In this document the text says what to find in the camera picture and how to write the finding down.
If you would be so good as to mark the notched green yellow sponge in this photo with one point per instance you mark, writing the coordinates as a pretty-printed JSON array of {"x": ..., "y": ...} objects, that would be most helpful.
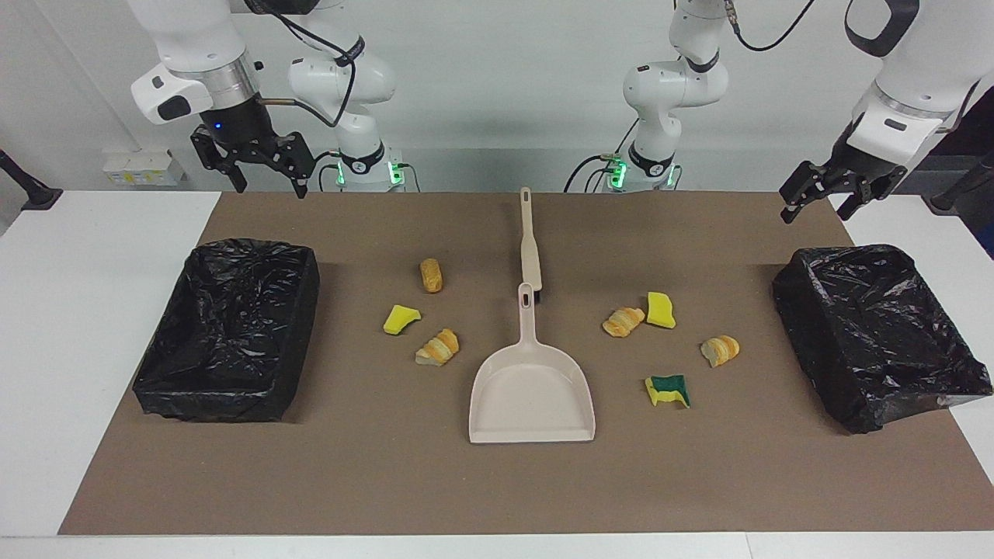
[{"x": 668, "y": 388}]

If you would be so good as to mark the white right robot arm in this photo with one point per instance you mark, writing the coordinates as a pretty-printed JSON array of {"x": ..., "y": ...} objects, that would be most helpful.
[{"x": 194, "y": 39}]

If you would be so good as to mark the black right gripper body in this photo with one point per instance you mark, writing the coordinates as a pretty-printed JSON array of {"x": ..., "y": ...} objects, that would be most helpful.
[{"x": 233, "y": 128}]

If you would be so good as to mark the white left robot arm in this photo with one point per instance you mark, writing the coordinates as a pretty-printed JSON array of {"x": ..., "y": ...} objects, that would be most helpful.
[{"x": 908, "y": 62}]

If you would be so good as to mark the white wall socket box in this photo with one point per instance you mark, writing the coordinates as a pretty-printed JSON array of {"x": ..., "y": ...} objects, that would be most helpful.
[{"x": 140, "y": 167}]

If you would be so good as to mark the black bag-lined bin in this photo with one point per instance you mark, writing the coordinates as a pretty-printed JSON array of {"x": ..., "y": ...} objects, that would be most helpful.
[
  {"x": 225, "y": 334},
  {"x": 877, "y": 334}
]

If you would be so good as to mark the beige plastic dustpan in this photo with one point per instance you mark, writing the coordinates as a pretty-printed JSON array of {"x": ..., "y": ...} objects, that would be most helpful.
[{"x": 532, "y": 388}]

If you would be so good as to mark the brown paper table mat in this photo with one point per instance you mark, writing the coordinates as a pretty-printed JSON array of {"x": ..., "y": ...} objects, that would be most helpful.
[{"x": 497, "y": 481}]

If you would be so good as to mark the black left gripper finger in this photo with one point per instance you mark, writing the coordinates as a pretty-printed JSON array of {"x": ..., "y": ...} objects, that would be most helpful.
[
  {"x": 858, "y": 198},
  {"x": 804, "y": 185}
]

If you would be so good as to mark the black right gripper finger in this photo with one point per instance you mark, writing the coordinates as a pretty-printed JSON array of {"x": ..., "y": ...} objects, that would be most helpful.
[
  {"x": 301, "y": 167},
  {"x": 233, "y": 172}
]

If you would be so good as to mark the black camera stand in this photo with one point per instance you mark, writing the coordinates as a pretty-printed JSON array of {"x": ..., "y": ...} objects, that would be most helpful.
[
  {"x": 35, "y": 194},
  {"x": 955, "y": 194}
]

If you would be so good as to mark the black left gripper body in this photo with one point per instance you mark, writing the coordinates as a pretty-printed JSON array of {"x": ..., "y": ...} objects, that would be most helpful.
[{"x": 862, "y": 167}]

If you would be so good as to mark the brown fried croquette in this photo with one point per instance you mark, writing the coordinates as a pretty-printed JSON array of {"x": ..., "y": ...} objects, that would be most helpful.
[{"x": 431, "y": 276}]

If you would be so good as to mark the dark background panel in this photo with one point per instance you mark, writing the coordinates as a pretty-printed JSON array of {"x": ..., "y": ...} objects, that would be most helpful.
[{"x": 974, "y": 132}]

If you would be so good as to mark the beige brush black bristles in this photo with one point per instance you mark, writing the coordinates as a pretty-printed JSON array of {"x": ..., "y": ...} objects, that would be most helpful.
[{"x": 530, "y": 256}]

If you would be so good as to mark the yellow sponge piece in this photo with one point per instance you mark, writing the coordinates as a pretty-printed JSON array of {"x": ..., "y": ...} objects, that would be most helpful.
[
  {"x": 400, "y": 320},
  {"x": 660, "y": 309}
]

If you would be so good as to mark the croissant piece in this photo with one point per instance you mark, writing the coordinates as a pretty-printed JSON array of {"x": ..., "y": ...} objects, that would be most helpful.
[
  {"x": 439, "y": 347},
  {"x": 623, "y": 322},
  {"x": 721, "y": 351}
]

